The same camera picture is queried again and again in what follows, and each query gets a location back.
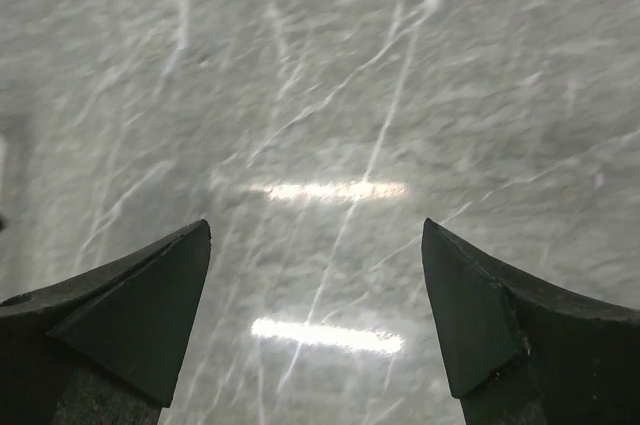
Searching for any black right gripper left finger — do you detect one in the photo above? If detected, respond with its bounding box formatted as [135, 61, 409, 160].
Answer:
[1, 220, 211, 424]

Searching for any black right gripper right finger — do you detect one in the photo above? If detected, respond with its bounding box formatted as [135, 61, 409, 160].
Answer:
[421, 220, 639, 424]

